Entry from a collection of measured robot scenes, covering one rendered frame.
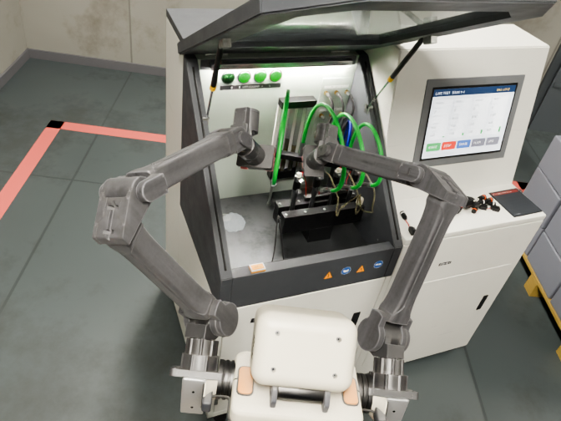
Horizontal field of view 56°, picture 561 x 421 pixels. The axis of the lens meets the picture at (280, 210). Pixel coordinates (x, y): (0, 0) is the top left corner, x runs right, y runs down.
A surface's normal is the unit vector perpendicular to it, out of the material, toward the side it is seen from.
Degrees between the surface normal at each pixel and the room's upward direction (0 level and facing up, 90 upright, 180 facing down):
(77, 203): 0
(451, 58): 76
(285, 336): 48
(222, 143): 60
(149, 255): 65
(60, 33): 90
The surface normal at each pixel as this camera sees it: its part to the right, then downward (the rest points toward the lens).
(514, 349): 0.14, -0.76
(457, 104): 0.38, 0.44
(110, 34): -0.02, 0.64
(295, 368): 0.08, -0.04
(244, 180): 0.36, 0.64
